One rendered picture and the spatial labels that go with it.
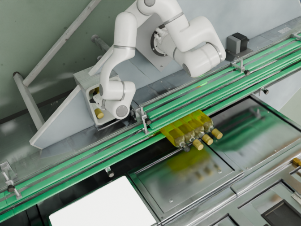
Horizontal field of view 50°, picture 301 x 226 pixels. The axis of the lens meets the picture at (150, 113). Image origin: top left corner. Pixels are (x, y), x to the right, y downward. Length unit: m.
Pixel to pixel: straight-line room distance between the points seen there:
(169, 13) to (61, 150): 0.83
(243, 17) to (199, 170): 0.89
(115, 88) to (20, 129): 1.09
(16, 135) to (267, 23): 1.68
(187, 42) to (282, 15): 1.07
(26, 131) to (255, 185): 1.39
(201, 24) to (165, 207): 0.81
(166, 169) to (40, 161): 0.61
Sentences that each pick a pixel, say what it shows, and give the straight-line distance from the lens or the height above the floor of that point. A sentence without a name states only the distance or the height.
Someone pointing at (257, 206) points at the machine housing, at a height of 1.47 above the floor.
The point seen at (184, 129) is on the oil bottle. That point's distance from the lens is 1.61.
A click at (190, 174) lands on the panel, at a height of 1.18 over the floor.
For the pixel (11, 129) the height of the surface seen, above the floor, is 0.21.
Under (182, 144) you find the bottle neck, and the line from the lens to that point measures 1.56.
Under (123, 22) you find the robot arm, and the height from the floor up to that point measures 0.98.
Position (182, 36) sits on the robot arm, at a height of 1.10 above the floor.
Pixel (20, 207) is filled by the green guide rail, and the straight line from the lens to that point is 1.62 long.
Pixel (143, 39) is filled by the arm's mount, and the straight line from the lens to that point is 1.46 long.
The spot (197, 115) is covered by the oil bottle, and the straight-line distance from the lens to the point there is 1.68.
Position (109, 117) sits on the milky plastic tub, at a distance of 1.61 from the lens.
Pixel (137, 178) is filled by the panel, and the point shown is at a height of 1.05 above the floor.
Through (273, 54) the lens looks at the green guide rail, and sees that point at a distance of 1.95.
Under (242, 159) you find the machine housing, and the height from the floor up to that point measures 1.23.
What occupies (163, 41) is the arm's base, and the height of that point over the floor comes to 0.92.
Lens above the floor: 2.03
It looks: 44 degrees down
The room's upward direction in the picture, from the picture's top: 136 degrees clockwise
